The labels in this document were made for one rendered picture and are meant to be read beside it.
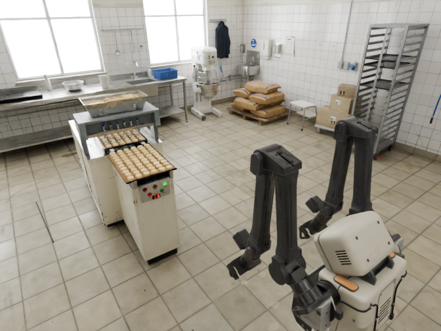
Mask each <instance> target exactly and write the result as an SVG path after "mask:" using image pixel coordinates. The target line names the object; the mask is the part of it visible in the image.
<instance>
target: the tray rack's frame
mask: <svg viewBox="0 0 441 331"><path fill-rule="evenodd" d="M428 25H429V24H415V23H387V24H370V25H369V28H368V32H367V38H366V44H365V48H364V53H363V57H362V63H361V67H360V73H359V77H358V83H357V87H356V92H355V96H354V102H353V106H352V112H351V116H352V115H353V114H354V109H355V107H356V105H355V102H356V101H357V98H356V97H357V96H358V90H359V88H360V86H359V83H360V82H361V79H360V77H361V76H362V70H363V69H364V67H363V64H364V63H365V59H364V58H365V56H366V53H367V52H366V50H367V49H368V42H369V35H371V30H370V29H371V28H372V27H373V28H386V32H385V37H384V41H383V46H382V49H381V55H380V58H379V63H378V67H377V72H376V75H375V81H374V84H373V89H372V92H371V98H370V101H369V106H368V110H367V115H366V121H368V116H369V111H370V108H371V102H372V99H373V94H374V90H375V85H376V82H377V76H378V73H379V69H380V65H381V60H382V57H383V51H384V48H385V43H386V40H387V34H388V31H389V28H405V32H404V36H403V40H402V44H401V47H400V52H399V55H398V60H397V63H396V67H395V71H394V75H393V78H392V83H391V86H390V91H389V94H388V98H387V103H386V106H385V111H384V114H383V118H382V121H381V126H380V129H379V134H378V136H375V140H376V139H377V141H374V145H375V147H373V154H374V155H375V154H377V156H376V158H378V154H379V153H380V151H382V150H383V149H385V148H387V147H389V146H390V145H392V146H391V149H392V148H393V145H394V141H392V140H390V139H389V140H387V141H385V142H383V143H381V144H379V143H380V142H381V141H383V140H385V139H386V138H382V139H380V138H381V133H382V130H383V126H384V122H385V118H386V115H387V110H388V107H389V103H390V98H391V95H392V91H393V88H394V83H395V80H396V76H397V73H398V68H399V65H400V61H401V57H402V53H403V50H404V45H405V42H406V38H407V35H408V30H409V28H416V27H423V26H428Z"/></svg>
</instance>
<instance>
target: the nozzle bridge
mask: <svg viewBox="0 0 441 331"><path fill-rule="evenodd" d="M131 116H132V117H133V126H131V124H130V119H131V121H132V117H131ZM138 116H139V125H137V118H138ZM125 118H126V127H124V125H123V120H125ZM73 119H74V122H75V126H76V129H77V132H78V133H79V138H80V141H81V145H82V149H83V152H84V154H85V155H89V149H88V146H87V140H89V139H90V138H94V137H100V136H103V135H109V134H113V133H119V132H123V131H129V130H132V129H138V128H142V127H148V126H150V130H151V135H152V137H153V138H154V139H159V135H158V125H161V123H160V116H159V109H157V108H156V107H155V106H153V105H151V104H150V103H149V102H145V104H144V107H143V109H142V110H135V111H132V112H124V113H120V114H113V115H109V116H102V117H97V118H92V117H91V115H90V114H89V113H88V112H81V113H76V114H73ZM118 119H119V129H118V128H117V121H118ZM111 120H112V122H111ZM104 121H105V128H106V131H105V132H104V131H103V128H102V124H104ZM110 123H112V128H113V130H110Z"/></svg>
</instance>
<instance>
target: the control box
mask: <svg viewBox="0 0 441 331"><path fill-rule="evenodd" d="M164 182H166V183H167V184H166V185H163V183H164ZM154 185H157V188H153V186H154ZM144 188H147V191H146V192H144V191H143V189H144ZM161 189H163V190H164V191H163V192H160V190H161ZM138 191H139V195H140V201H141V203H144V202H147V201H150V200H153V199H154V197H156V198H158V194H159V198H160V197H162V196H166V195H168V194H170V193H171V191H170V185H169V179H168V178H164V179H160V180H158V181H154V182H151V183H147V184H145V185H140V186H138ZM149 192H151V193H152V195H151V196H148V193H149ZM156 198H155V199H156Z"/></svg>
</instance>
